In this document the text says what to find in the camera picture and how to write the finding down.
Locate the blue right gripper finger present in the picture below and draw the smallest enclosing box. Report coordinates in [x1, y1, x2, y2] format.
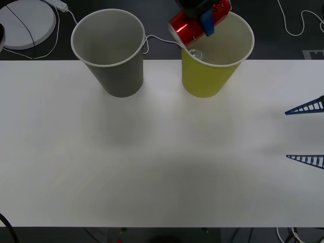
[286, 154, 324, 170]
[285, 95, 324, 116]

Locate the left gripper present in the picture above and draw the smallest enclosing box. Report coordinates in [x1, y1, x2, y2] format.
[174, 0, 216, 37]

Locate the red drink can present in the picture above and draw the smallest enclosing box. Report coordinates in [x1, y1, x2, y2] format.
[169, 0, 232, 49]

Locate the silver drink can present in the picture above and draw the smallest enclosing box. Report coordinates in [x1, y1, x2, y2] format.
[188, 49, 205, 61]

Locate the grey floor marker plate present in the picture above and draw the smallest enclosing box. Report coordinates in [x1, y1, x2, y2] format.
[302, 50, 324, 60]

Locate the yellow-green plastic waste bin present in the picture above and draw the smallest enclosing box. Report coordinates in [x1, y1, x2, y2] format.
[180, 11, 255, 99]

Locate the grey plastic waste bin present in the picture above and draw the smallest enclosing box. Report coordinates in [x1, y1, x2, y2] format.
[70, 9, 146, 98]

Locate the white power strip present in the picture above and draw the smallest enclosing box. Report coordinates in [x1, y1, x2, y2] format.
[47, 0, 69, 12]

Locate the white round floor disc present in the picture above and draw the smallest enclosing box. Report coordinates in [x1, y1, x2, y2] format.
[0, 3, 57, 51]

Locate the white power strip cable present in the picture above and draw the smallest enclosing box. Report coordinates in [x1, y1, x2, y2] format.
[66, 9, 183, 55]

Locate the white curly cable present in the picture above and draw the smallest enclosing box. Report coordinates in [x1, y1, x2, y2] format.
[276, 0, 324, 37]

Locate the white cable bundle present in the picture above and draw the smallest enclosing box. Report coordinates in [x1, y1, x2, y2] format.
[275, 227, 324, 243]

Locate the thin white looped cable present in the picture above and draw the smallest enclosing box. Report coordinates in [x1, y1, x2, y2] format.
[0, 6, 61, 60]

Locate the black thin cable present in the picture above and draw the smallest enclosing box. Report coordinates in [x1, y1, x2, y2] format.
[5, 5, 36, 60]

